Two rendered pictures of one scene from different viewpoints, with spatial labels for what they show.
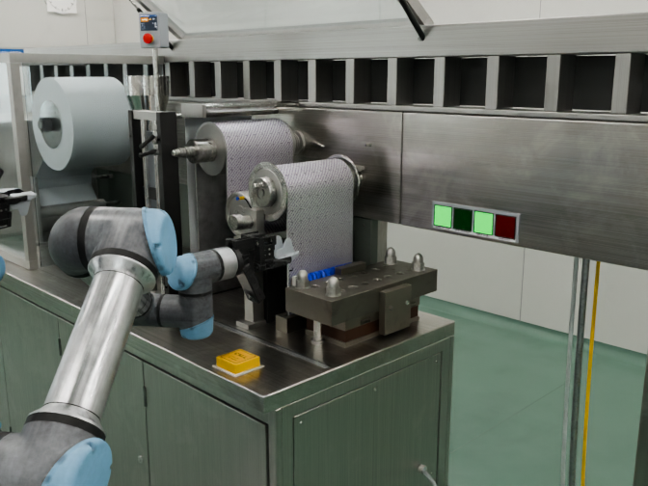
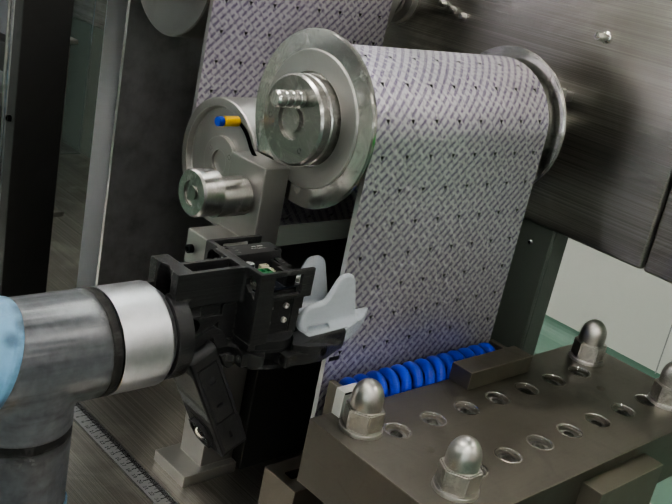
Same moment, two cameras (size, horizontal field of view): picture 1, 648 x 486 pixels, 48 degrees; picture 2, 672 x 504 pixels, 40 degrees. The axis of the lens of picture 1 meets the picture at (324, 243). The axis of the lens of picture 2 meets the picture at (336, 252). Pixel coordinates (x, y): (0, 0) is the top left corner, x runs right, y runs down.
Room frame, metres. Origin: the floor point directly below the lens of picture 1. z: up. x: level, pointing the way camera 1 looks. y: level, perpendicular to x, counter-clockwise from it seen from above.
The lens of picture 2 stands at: (1.02, 0.11, 1.41)
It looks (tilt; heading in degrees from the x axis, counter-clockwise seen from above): 20 degrees down; 359
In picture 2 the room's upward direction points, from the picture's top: 12 degrees clockwise
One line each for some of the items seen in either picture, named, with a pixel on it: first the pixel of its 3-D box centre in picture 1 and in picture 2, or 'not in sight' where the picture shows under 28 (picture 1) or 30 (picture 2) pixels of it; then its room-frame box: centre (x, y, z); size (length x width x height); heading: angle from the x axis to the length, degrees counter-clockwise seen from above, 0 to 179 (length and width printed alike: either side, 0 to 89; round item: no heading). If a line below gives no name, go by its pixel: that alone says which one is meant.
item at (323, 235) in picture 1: (321, 240); (430, 281); (1.82, 0.01, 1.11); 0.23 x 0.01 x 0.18; 135
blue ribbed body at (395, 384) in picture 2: (326, 275); (424, 376); (1.81, -0.01, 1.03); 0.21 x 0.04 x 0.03; 135
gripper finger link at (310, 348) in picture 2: (275, 261); (295, 340); (1.68, 0.12, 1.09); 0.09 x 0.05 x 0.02; 134
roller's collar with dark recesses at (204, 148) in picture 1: (201, 150); not in sight; (1.94, 0.33, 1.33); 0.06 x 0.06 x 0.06; 45
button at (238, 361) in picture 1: (237, 361); not in sight; (1.50, 0.19, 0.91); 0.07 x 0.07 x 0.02; 45
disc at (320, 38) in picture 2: (267, 191); (312, 119); (1.78, 0.14, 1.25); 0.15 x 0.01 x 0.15; 45
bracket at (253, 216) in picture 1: (249, 268); (216, 323); (1.78, 0.19, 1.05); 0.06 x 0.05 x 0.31; 135
